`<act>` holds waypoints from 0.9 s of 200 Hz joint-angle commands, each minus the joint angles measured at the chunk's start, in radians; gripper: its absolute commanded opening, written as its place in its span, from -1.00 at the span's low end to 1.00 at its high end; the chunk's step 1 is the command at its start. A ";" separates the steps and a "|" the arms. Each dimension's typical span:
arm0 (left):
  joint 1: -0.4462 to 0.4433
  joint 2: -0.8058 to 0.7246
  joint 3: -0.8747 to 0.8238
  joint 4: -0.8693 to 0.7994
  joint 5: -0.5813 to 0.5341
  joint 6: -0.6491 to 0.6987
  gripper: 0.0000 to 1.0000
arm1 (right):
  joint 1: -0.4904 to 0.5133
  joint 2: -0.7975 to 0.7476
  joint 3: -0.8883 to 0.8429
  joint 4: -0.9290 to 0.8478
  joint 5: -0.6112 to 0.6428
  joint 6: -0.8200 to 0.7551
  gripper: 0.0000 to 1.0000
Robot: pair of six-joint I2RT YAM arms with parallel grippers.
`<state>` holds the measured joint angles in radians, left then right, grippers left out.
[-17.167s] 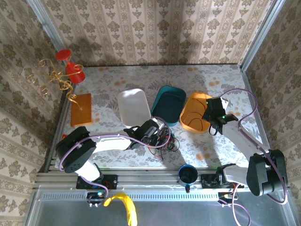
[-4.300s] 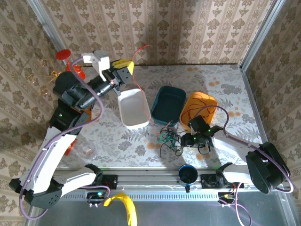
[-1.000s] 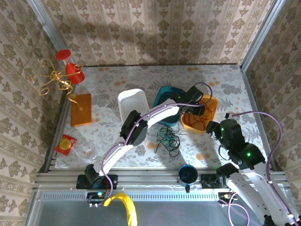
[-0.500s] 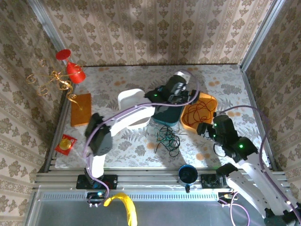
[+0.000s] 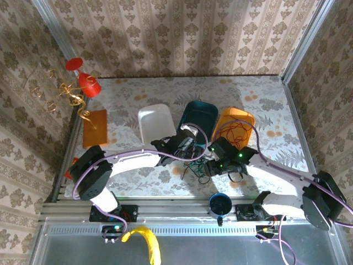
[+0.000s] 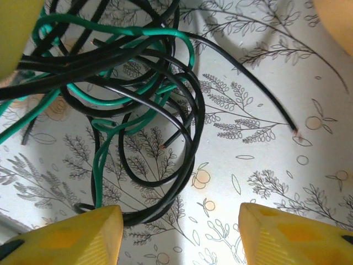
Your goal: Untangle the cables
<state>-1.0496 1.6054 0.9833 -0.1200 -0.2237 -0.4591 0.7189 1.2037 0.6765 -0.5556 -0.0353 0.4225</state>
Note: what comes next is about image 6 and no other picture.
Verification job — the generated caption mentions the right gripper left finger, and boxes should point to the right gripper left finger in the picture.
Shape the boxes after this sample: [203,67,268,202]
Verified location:
[0,204,124,265]

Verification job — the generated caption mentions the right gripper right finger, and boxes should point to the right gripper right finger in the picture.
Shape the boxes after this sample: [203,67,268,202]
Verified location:
[238,203,353,265]

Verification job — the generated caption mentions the green cable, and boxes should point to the green cable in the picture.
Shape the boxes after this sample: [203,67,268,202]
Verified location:
[33,13,196,70]
[0,66,166,146]
[90,79,188,210]

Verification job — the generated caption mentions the black cable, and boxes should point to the black cable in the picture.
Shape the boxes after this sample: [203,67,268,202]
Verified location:
[0,49,206,226]
[16,30,300,136]
[22,0,196,187]

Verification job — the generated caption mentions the orange plastic bin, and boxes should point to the orange plastic bin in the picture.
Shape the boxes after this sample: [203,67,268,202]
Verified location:
[313,0,353,55]

